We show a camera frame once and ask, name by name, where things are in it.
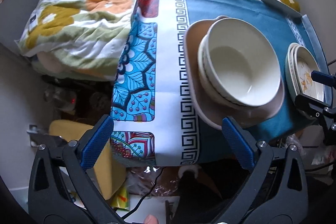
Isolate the cream plate with orange print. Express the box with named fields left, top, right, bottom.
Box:
left=293, top=46, right=324, bottom=102

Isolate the cream ceramic bowl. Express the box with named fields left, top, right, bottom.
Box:
left=197, top=35, right=245, bottom=110
left=202, top=18, right=281, bottom=108

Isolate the pink plastic basin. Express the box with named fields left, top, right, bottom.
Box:
left=183, top=16, right=285, bottom=129

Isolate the left hand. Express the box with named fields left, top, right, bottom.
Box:
left=143, top=214, right=159, bottom=224

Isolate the floral quilt blanket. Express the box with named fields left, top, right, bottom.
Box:
left=17, top=0, right=299, bottom=81

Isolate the black cable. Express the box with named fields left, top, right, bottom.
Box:
left=122, top=167, right=165, bottom=221

